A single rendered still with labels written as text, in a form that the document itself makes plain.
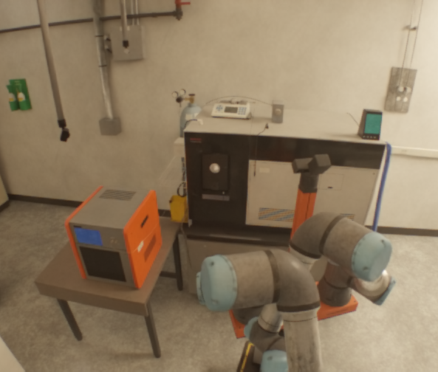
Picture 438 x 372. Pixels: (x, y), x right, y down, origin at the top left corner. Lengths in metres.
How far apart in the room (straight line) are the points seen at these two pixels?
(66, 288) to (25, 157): 2.61
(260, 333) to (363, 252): 0.41
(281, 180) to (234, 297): 1.31
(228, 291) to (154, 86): 2.60
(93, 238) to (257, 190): 1.00
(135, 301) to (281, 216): 1.04
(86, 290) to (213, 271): 1.31
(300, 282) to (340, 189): 1.33
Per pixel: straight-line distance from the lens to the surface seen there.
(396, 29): 3.00
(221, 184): 1.88
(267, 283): 0.60
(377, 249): 0.73
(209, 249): 2.09
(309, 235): 0.78
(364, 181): 1.93
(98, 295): 1.79
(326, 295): 1.27
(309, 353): 0.68
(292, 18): 2.79
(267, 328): 0.93
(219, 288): 0.59
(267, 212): 1.95
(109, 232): 1.54
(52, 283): 1.96
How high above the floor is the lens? 1.97
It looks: 28 degrees down
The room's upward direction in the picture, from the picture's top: straight up
